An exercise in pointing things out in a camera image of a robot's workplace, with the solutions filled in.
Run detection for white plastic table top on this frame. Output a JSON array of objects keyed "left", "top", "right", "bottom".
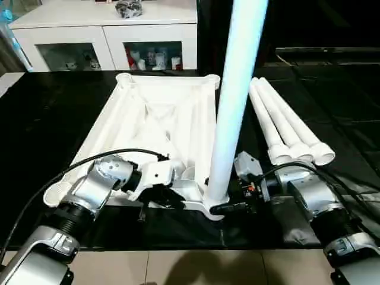
[{"left": 43, "top": 72, "right": 232, "bottom": 222}]

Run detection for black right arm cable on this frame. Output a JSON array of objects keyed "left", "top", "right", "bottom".
[{"left": 260, "top": 164, "right": 380, "bottom": 238}]

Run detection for black work mat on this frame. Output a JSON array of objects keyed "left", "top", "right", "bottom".
[{"left": 0, "top": 58, "right": 380, "bottom": 252}]

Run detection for white glass-door cabinet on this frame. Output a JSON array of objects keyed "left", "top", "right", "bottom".
[{"left": 8, "top": 0, "right": 199, "bottom": 72}]

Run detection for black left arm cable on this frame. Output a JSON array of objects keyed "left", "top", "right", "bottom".
[{"left": 0, "top": 148, "right": 170, "bottom": 270}]

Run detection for black metal rail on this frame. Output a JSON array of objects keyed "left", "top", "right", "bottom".
[{"left": 275, "top": 46, "right": 380, "bottom": 55}]

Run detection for light blue plastic stand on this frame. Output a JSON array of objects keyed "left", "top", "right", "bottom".
[{"left": 0, "top": 8, "right": 33, "bottom": 72}]

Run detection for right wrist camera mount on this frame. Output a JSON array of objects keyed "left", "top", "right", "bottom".
[{"left": 233, "top": 150, "right": 262, "bottom": 181}]

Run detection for red labelled package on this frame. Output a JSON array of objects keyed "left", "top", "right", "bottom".
[{"left": 126, "top": 47, "right": 140, "bottom": 71}]

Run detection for white plastic table leg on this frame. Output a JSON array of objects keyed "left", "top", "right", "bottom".
[
  {"left": 255, "top": 77, "right": 315, "bottom": 163},
  {"left": 204, "top": 0, "right": 270, "bottom": 209},
  {"left": 259, "top": 76, "right": 337, "bottom": 167},
  {"left": 248, "top": 77, "right": 294, "bottom": 166}
]

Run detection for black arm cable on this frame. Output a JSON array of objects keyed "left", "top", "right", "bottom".
[
  {"left": 260, "top": 164, "right": 380, "bottom": 238},
  {"left": 0, "top": 148, "right": 170, "bottom": 270}
]

